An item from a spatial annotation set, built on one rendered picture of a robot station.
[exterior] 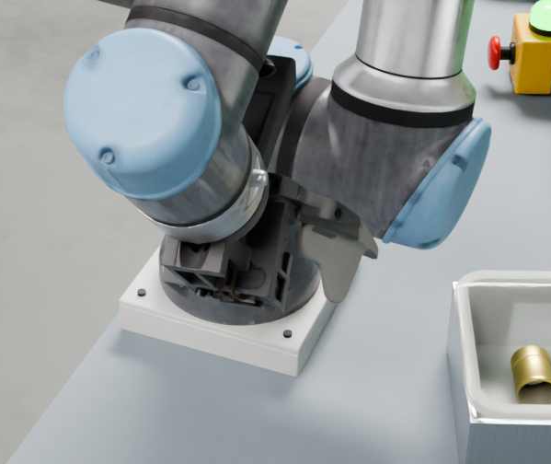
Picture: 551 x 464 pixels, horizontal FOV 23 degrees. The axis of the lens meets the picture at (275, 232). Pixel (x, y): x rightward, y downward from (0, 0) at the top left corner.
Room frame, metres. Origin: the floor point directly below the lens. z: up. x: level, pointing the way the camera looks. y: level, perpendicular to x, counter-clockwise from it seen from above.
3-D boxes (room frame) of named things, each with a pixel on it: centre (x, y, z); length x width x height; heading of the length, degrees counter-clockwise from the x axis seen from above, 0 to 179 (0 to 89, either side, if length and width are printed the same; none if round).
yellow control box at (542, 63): (1.35, -0.31, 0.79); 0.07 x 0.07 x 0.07; 89
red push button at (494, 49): (1.35, -0.26, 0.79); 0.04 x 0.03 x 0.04; 179
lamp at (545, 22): (1.35, -0.31, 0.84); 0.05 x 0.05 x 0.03
